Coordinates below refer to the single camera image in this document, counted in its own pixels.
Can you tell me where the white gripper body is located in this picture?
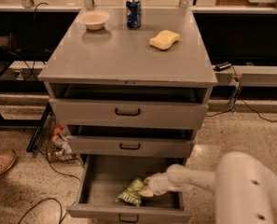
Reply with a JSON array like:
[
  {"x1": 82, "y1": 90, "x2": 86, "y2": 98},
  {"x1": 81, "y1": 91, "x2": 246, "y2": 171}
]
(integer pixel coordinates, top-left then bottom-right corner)
[{"x1": 148, "y1": 173, "x2": 174, "y2": 196}]

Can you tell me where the green jalapeno chip bag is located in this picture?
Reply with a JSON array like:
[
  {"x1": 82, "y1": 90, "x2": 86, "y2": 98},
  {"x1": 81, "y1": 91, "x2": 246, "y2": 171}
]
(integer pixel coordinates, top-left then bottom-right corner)
[{"x1": 116, "y1": 178, "x2": 145, "y2": 206}]

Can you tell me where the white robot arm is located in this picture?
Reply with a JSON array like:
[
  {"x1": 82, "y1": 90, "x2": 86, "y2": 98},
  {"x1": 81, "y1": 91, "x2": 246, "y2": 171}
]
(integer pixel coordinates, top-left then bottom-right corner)
[{"x1": 139, "y1": 152, "x2": 277, "y2": 224}]

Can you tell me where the grey middle drawer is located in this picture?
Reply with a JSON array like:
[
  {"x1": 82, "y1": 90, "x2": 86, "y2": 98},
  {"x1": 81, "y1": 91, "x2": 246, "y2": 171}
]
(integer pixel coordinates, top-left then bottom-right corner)
[{"x1": 67, "y1": 135, "x2": 194, "y2": 158}]

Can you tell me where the grey open bottom drawer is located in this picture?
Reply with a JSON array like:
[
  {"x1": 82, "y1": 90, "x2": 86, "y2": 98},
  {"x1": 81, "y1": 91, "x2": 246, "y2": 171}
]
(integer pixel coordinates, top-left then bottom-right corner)
[{"x1": 67, "y1": 155, "x2": 191, "y2": 224}]

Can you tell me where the grey drawer cabinet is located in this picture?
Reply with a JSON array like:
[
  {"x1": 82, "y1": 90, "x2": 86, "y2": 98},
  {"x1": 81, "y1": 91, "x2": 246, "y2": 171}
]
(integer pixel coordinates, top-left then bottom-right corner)
[{"x1": 37, "y1": 7, "x2": 219, "y2": 166}]

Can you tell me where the grey top drawer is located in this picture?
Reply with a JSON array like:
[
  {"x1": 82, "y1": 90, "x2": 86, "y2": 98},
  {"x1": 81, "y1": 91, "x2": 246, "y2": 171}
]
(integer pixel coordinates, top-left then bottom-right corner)
[{"x1": 49, "y1": 98, "x2": 207, "y2": 130}]

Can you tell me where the orange item in basket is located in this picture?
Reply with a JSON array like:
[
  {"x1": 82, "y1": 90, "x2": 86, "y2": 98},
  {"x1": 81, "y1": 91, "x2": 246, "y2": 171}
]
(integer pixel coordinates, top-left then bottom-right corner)
[{"x1": 51, "y1": 125, "x2": 64, "y2": 142}]

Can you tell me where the black power adapter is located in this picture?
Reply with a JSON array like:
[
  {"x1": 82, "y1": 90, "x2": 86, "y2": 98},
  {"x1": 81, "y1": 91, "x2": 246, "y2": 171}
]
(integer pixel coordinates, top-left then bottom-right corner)
[{"x1": 214, "y1": 62, "x2": 232, "y2": 72}]

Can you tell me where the yellow sponge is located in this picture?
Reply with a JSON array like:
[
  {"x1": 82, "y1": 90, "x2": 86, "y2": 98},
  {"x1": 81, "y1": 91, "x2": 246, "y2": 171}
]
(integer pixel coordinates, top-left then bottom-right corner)
[{"x1": 149, "y1": 30, "x2": 180, "y2": 50}]

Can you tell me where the tan shoe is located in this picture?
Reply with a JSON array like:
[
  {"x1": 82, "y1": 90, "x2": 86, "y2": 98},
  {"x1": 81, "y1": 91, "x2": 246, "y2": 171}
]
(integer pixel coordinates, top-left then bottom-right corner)
[{"x1": 0, "y1": 150, "x2": 16, "y2": 175}]

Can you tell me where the beige paper bowl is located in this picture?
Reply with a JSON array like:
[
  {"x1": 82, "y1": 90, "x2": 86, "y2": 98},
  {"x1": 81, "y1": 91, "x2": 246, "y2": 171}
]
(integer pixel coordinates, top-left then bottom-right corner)
[{"x1": 78, "y1": 10, "x2": 110, "y2": 31}]

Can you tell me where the blue soda can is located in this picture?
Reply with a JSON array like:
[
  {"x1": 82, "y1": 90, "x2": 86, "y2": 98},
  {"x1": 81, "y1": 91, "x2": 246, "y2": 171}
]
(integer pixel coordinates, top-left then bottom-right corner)
[{"x1": 126, "y1": 0, "x2": 142, "y2": 29}]

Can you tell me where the black floor cable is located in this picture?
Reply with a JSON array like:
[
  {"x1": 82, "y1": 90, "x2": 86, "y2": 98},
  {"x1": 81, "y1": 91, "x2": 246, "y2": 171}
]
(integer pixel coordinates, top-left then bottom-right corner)
[{"x1": 17, "y1": 152, "x2": 82, "y2": 224}]

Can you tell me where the black wire basket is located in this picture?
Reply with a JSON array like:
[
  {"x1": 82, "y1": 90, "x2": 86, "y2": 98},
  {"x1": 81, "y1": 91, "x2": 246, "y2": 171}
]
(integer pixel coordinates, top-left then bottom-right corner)
[{"x1": 27, "y1": 113, "x2": 76, "y2": 162}]

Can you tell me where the black table leg frame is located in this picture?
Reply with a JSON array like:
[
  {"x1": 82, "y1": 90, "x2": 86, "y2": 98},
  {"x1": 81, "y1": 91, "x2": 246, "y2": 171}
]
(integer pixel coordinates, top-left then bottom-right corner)
[{"x1": 0, "y1": 91, "x2": 52, "y2": 133}]

